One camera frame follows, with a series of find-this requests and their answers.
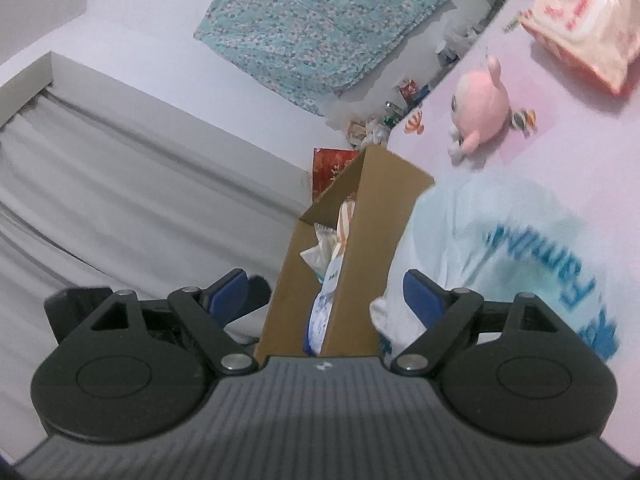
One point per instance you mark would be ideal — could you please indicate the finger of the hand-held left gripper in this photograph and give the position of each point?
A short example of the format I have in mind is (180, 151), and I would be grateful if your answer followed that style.
(260, 296)

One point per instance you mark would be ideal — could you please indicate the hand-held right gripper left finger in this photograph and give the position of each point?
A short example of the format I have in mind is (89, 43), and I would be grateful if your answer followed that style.
(227, 297)

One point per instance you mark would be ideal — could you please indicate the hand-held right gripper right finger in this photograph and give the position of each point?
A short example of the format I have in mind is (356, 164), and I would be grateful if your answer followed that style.
(422, 302)

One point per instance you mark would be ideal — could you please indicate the blue wet wipes packet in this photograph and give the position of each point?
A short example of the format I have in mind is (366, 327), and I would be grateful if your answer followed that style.
(320, 317)

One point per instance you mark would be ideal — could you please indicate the orange striped towel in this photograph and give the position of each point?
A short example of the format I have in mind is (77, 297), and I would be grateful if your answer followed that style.
(346, 225)

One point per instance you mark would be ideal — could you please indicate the cardboard box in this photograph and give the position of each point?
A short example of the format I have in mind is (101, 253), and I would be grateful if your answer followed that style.
(385, 200)

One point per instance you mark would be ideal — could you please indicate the white plastic bag blue print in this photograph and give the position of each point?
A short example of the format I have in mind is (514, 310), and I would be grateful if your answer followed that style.
(500, 220)

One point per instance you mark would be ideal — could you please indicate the red snack bag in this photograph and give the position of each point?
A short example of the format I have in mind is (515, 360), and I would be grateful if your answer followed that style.
(330, 170)

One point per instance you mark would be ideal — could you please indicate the crumpled white plastic bags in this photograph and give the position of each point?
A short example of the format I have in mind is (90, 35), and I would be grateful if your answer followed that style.
(367, 134)

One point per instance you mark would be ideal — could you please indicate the pink plush toy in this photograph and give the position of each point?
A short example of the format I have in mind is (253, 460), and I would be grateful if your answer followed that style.
(480, 105)

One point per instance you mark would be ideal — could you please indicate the small striped bee toy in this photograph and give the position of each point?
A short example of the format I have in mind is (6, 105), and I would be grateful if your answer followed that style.
(522, 121)

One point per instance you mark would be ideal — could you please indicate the pink bed sheet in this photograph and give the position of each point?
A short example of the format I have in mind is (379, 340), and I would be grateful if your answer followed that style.
(575, 160)

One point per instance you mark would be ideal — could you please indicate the small red packet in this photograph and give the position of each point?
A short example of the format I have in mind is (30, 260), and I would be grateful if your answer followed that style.
(407, 90)

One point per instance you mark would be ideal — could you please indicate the teal floral cloth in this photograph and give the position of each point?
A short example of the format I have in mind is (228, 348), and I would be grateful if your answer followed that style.
(310, 25)

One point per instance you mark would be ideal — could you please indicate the pink white snack packet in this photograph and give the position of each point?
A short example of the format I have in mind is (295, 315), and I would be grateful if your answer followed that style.
(575, 15)

